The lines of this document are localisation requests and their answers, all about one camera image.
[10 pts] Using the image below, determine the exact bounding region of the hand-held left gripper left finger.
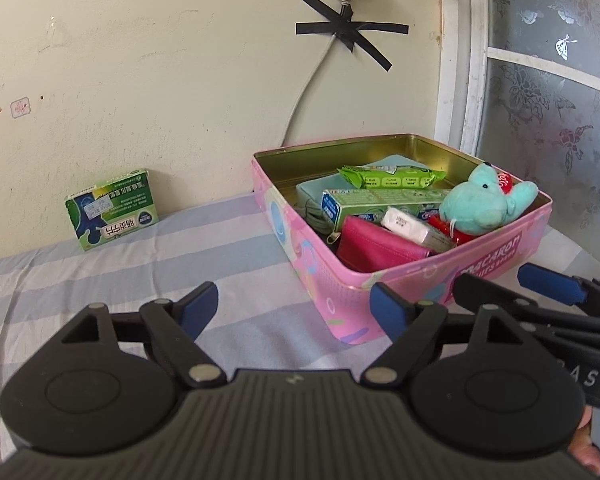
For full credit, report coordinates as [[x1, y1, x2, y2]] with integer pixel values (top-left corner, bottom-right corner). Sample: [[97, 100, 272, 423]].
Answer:
[[60, 281, 227, 390]]

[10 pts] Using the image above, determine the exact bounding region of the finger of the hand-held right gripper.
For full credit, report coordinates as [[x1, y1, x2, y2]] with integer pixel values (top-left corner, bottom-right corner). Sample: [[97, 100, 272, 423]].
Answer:
[[517, 262, 600, 320], [452, 272, 600, 333]]

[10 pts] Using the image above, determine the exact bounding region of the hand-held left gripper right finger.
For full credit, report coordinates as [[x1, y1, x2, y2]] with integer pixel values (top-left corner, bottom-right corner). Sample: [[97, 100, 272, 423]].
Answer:
[[360, 282, 531, 390]]

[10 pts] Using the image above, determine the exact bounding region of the pink biscuit tin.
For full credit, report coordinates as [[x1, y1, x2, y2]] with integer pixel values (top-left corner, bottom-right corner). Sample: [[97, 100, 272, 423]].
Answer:
[[251, 133, 554, 346]]

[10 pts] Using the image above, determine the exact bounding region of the teal plush bear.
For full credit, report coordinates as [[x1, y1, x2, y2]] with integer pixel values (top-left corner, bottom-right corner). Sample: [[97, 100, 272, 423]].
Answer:
[[427, 161, 539, 247]]

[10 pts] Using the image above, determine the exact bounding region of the white tissue packet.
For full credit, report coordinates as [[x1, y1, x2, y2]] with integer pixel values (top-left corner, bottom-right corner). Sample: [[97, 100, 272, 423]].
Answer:
[[381, 206, 456, 254]]

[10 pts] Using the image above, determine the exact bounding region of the green toothpaste box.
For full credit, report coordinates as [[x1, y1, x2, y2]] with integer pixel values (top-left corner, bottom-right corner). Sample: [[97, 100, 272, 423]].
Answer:
[[321, 187, 453, 233]]

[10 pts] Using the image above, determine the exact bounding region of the green wet wipes packet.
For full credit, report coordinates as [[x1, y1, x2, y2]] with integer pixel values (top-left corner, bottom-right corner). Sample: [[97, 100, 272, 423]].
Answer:
[[336, 164, 447, 190]]

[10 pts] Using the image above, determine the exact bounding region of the teal zipper pouch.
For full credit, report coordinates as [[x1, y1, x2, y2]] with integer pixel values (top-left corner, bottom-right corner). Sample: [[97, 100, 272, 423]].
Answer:
[[295, 152, 431, 233]]

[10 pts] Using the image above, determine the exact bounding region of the person's right hand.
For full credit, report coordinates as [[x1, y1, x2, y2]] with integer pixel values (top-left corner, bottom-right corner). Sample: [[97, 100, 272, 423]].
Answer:
[[567, 402, 600, 480]]

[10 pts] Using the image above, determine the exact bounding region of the pink wallet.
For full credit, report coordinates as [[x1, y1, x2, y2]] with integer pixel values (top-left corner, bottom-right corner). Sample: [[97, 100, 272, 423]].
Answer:
[[337, 215, 431, 273]]

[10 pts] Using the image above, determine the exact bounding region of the striped bed sheet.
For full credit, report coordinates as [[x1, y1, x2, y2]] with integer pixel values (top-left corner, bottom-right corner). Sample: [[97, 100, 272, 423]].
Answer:
[[0, 192, 600, 480]]

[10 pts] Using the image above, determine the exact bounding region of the green medicine box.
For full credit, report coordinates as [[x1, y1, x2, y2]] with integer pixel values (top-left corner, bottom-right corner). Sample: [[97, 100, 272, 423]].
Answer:
[[64, 167, 160, 252]]

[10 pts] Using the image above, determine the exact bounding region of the frosted patterned window glass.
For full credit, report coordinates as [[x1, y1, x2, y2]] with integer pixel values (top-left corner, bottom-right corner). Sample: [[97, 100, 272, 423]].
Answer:
[[475, 0, 600, 281]]

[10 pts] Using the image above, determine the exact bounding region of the black tape cross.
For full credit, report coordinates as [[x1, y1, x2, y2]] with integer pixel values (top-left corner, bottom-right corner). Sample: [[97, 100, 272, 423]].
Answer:
[[295, 0, 410, 72]]

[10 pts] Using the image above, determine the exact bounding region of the white window frame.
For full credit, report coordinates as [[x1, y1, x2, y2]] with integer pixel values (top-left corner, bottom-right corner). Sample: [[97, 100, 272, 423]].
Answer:
[[432, 0, 600, 161]]

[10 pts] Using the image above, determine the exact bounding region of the white power cable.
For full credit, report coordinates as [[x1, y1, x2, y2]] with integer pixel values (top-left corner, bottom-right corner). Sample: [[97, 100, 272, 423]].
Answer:
[[280, 35, 338, 148]]

